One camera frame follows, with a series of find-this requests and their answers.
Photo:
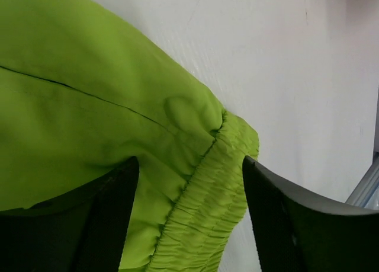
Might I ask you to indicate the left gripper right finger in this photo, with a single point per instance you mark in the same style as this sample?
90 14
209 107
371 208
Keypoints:
296 229

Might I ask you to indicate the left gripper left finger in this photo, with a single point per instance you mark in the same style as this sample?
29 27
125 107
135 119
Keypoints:
82 230

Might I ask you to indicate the lime green shorts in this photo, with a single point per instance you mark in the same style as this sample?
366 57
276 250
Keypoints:
82 91

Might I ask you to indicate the aluminium rail frame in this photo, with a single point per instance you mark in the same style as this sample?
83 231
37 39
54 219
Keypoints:
365 194

